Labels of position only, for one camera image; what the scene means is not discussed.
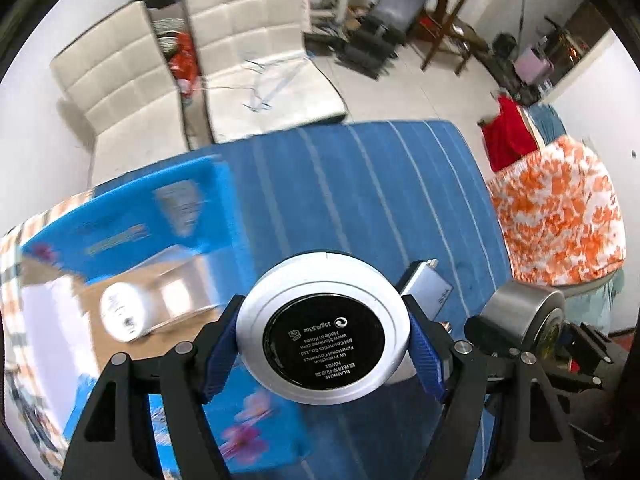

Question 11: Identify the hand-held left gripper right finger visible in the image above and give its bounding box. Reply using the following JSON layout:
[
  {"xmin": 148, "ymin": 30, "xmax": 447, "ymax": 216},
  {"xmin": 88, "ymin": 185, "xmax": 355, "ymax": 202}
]
[{"xmin": 402, "ymin": 294, "xmax": 586, "ymax": 480}]

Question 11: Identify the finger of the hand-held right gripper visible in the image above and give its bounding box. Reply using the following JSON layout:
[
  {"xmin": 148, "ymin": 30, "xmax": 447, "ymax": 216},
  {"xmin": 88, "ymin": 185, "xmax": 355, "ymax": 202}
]
[
  {"xmin": 465, "ymin": 315, "xmax": 507, "ymax": 357},
  {"xmin": 557, "ymin": 322, "xmax": 583, "ymax": 367}
]

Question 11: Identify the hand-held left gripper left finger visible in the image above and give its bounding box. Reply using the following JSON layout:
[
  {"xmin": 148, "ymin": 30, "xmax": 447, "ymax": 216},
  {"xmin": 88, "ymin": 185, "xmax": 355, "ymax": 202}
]
[{"xmin": 60, "ymin": 294, "xmax": 246, "ymax": 480}]

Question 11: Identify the silver round metal tin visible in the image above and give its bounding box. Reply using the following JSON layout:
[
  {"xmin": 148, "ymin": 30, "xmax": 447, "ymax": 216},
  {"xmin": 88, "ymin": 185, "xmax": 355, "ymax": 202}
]
[{"xmin": 480, "ymin": 280, "xmax": 566, "ymax": 358}]

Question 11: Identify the grey power bank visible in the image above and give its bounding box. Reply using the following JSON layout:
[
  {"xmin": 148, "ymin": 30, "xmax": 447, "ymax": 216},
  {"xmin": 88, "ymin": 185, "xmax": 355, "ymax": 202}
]
[{"xmin": 400, "ymin": 259, "xmax": 453, "ymax": 318}]

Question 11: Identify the white round jar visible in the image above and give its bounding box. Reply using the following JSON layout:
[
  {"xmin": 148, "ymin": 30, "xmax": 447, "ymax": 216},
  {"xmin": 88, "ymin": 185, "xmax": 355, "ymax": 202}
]
[{"xmin": 99, "ymin": 282, "xmax": 161, "ymax": 343}]

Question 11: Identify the white round compact case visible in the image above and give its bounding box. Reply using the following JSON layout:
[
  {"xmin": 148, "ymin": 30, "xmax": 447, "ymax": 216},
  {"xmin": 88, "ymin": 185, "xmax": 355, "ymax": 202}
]
[{"xmin": 235, "ymin": 251, "xmax": 412, "ymax": 403}]

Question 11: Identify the blue cardboard box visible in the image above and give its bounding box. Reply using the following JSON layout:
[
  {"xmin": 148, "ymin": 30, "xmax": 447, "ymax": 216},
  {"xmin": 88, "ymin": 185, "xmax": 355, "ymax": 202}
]
[{"xmin": 10, "ymin": 155, "xmax": 308, "ymax": 480}]

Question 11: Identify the orange floral cloth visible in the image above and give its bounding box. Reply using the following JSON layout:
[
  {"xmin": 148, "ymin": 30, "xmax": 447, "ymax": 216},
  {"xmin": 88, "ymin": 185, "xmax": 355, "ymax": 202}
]
[{"xmin": 487, "ymin": 135, "xmax": 629, "ymax": 287}]

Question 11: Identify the blue striped cloth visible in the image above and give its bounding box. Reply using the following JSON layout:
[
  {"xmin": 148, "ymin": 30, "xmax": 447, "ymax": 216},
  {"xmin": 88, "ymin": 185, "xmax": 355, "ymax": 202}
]
[{"xmin": 95, "ymin": 119, "xmax": 515, "ymax": 480}]

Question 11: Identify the orange plaid cloth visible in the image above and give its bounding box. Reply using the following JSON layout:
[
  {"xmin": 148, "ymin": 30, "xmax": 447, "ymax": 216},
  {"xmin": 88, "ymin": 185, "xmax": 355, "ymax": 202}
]
[{"xmin": 0, "ymin": 195, "xmax": 101, "ymax": 480}]

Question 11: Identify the red cloth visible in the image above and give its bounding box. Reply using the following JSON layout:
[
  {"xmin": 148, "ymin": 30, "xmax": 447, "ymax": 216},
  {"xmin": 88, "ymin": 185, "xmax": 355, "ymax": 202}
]
[{"xmin": 477, "ymin": 95, "xmax": 540, "ymax": 174}]

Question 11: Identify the blue folded cloth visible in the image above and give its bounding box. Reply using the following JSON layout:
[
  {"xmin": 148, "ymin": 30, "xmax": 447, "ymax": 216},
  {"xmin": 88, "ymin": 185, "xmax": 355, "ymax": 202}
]
[{"xmin": 529, "ymin": 104, "xmax": 570, "ymax": 147}]

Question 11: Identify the pink suitcase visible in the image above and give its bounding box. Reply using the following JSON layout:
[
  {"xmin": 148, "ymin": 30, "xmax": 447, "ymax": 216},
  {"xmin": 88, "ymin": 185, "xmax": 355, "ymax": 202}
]
[{"xmin": 515, "ymin": 45, "xmax": 557, "ymax": 87}]

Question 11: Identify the white quilted chair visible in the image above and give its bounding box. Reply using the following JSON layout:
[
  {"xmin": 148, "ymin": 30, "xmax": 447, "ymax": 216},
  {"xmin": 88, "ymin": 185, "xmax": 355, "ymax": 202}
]
[
  {"xmin": 179, "ymin": 0, "xmax": 349, "ymax": 144},
  {"xmin": 50, "ymin": 1, "xmax": 213, "ymax": 186}
]

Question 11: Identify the orange plastic bag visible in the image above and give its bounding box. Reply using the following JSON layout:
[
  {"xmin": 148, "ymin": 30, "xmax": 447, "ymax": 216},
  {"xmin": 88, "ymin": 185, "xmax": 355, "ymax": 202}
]
[{"xmin": 166, "ymin": 31, "xmax": 202, "ymax": 97}]

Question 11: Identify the brown wooden chair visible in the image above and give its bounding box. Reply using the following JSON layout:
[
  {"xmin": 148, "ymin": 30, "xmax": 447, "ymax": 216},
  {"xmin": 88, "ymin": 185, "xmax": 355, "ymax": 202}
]
[{"xmin": 415, "ymin": 0, "xmax": 485, "ymax": 77}]

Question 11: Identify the black weight bench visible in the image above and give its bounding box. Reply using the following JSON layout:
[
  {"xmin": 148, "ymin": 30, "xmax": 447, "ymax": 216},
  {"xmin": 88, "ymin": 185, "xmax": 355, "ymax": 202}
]
[{"xmin": 337, "ymin": 0, "xmax": 437, "ymax": 80}]

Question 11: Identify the blue wire hanger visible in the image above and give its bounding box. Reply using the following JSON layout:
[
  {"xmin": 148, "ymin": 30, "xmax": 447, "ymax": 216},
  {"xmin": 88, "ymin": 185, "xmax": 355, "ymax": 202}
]
[{"xmin": 243, "ymin": 72, "xmax": 296, "ymax": 112}]

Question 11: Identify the white wire hanger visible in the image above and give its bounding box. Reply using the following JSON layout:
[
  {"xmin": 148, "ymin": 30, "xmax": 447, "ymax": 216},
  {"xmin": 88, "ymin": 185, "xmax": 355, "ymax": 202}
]
[{"xmin": 242, "ymin": 57, "xmax": 301, "ymax": 91}]

